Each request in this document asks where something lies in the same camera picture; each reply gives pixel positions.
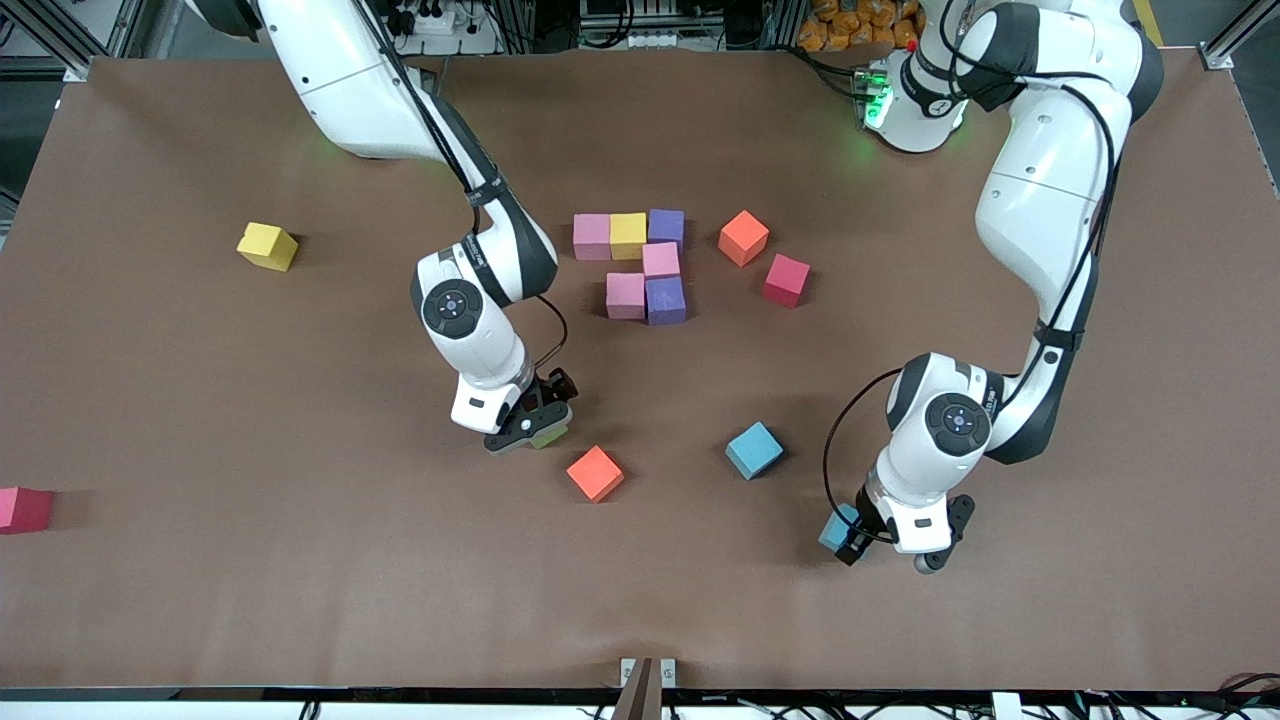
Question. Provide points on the orange foam cube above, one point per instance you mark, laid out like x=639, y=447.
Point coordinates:
x=595, y=473
x=743, y=238

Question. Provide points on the brown tapered mount pole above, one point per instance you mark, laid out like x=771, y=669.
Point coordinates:
x=632, y=700

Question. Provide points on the aluminium frame profile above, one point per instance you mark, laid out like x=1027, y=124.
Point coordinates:
x=50, y=28
x=1240, y=32

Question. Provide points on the brown table cover sheet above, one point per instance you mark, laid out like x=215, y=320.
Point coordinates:
x=300, y=600

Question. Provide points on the red foam cube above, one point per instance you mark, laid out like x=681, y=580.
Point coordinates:
x=786, y=280
x=22, y=510

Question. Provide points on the blue foam cube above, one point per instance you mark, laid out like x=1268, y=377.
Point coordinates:
x=835, y=528
x=753, y=450

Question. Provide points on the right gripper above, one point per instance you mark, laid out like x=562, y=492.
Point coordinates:
x=551, y=389

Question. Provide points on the purple foam cube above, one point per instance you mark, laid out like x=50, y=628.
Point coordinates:
x=666, y=227
x=666, y=301

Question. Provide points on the green foam cube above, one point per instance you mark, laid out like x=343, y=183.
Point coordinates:
x=550, y=438

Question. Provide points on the pile of orange objects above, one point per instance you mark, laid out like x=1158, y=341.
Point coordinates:
x=850, y=25

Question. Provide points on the pink foam cube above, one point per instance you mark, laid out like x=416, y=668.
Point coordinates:
x=661, y=260
x=625, y=296
x=592, y=237

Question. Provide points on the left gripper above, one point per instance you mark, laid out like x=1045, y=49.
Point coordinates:
x=866, y=524

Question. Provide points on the yellow foam cube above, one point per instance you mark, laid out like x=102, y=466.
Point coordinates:
x=267, y=247
x=628, y=236

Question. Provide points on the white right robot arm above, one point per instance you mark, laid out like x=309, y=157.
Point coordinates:
x=340, y=80

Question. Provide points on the white power strip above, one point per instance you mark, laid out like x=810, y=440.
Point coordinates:
x=445, y=22

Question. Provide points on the small metal clamp bracket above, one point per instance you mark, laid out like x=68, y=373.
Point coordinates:
x=668, y=673

